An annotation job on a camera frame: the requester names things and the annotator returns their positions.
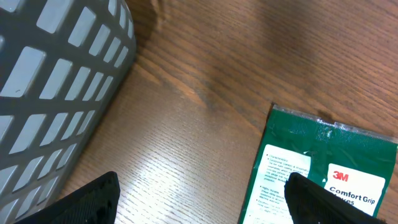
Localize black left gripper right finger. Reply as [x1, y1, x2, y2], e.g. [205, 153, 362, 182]
[284, 172, 386, 224]

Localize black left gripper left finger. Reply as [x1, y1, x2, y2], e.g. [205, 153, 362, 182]
[16, 171, 121, 224]

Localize green white package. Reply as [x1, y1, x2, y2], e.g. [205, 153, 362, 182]
[239, 105, 397, 223]

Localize grey plastic basket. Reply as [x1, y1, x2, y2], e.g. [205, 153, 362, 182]
[1, 0, 136, 223]

